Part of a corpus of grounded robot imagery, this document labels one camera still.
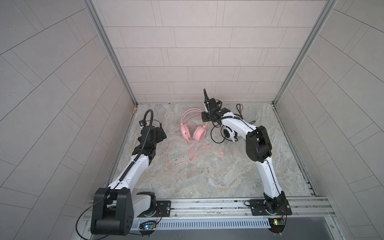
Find pink cat-ear headphones with cable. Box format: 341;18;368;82
165;108;224;169

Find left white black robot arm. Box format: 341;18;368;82
91;124;167;236

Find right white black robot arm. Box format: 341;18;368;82
202;96;292;216

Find white ventilation grille strip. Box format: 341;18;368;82
131;218;271;231

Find left green circuit board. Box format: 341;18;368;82
139;221;157;235

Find right circuit board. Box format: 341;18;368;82
268;218;286;234

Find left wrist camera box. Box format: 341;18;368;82
139;120;147;127

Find white black headphones with cable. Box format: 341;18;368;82
209;103;256;144

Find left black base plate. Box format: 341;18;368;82
135;200;172;218

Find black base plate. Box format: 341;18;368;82
135;200;172;218
245;200;292;216

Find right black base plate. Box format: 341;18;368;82
245;200;292;216

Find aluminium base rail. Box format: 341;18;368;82
133;196;336;221

